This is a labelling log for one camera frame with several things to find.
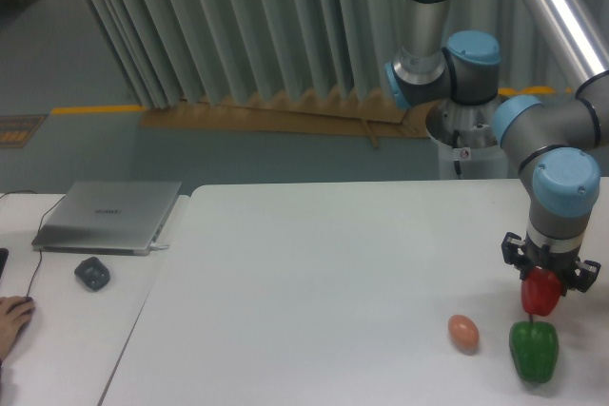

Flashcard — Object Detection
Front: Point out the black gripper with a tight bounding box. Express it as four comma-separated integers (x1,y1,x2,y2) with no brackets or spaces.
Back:
501,232,600,297

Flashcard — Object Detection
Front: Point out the red bell pepper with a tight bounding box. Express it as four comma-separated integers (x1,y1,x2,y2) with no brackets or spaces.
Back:
521,267,562,322

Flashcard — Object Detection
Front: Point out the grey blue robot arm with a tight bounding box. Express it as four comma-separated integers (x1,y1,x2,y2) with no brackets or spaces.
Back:
385,0,608,292

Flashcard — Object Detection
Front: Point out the green bell pepper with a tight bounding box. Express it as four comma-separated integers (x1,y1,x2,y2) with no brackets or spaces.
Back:
509,321,560,383

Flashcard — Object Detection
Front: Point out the person's hand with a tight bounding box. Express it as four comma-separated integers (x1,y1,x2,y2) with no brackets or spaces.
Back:
0,296,35,362

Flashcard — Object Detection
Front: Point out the brown egg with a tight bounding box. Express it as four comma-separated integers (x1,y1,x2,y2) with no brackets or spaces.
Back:
447,315,480,351

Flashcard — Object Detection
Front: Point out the brown cardboard sheet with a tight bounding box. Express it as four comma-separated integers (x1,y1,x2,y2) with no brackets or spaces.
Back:
139,87,436,148

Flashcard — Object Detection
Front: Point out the white usb plug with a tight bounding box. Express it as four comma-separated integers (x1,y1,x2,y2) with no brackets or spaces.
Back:
149,243,169,251

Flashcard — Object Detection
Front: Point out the silver closed laptop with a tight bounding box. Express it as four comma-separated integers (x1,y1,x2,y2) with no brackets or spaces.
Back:
31,181,181,255

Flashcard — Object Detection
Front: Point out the pale green pleated curtain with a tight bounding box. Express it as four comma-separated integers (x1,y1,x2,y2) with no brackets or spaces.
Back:
61,0,539,110

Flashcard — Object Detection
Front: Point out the dark grey controller puck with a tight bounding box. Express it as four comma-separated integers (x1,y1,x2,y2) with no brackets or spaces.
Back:
74,257,111,292

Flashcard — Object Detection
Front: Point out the black computer mouse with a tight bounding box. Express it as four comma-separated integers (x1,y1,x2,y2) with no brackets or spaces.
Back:
14,296,36,344

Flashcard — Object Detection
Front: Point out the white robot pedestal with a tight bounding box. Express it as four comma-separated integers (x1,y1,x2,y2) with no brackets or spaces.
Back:
425,97,510,180

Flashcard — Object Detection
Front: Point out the black cable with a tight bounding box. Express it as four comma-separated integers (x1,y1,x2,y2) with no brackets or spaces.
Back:
0,189,72,300

